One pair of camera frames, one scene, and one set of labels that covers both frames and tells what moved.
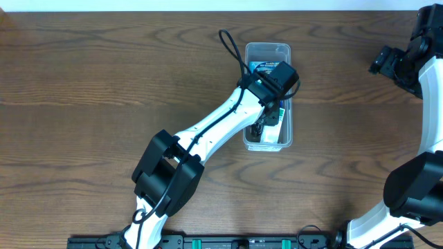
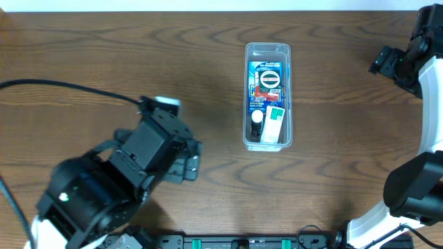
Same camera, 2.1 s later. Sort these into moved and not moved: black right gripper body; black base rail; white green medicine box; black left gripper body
Moved: black left gripper body
Not moved: black right gripper body; black base rail; white green medicine box
